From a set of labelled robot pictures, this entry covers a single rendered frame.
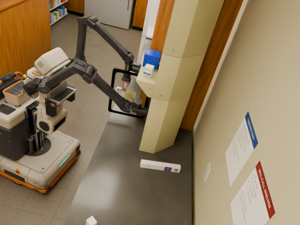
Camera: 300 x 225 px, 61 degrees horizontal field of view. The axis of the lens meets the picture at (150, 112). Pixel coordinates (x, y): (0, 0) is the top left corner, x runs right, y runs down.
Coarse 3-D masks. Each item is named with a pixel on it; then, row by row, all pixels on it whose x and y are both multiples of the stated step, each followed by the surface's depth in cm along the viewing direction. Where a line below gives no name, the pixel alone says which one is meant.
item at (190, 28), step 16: (176, 0) 123; (192, 0) 122; (208, 0) 126; (176, 16) 127; (192, 16) 126; (208, 16) 132; (176, 32) 132; (192, 32) 132; (208, 32) 140; (176, 48) 137; (192, 48) 140
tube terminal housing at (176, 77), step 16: (160, 64) 143; (176, 64) 142; (192, 64) 149; (160, 80) 149; (176, 80) 149; (192, 80) 159; (160, 96) 156; (176, 96) 159; (160, 112) 163; (176, 112) 171; (144, 128) 172; (160, 128) 170; (176, 128) 184; (144, 144) 181; (160, 144) 183
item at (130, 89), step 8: (120, 80) 188; (128, 80) 187; (120, 88) 192; (128, 88) 191; (136, 88) 190; (128, 96) 195; (136, 96) 195; (144, 96) 194; (112, 104) 201; (144, 104) 198
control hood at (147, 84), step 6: (156, 72) 164; (138, 78) 153; (144, 78) 155; (150, 78) 156; (138, 84) 153; (144, 84) 152; (150, 84) 152; (144, 90) 155; (150, 90) 154; (150, 96) 157
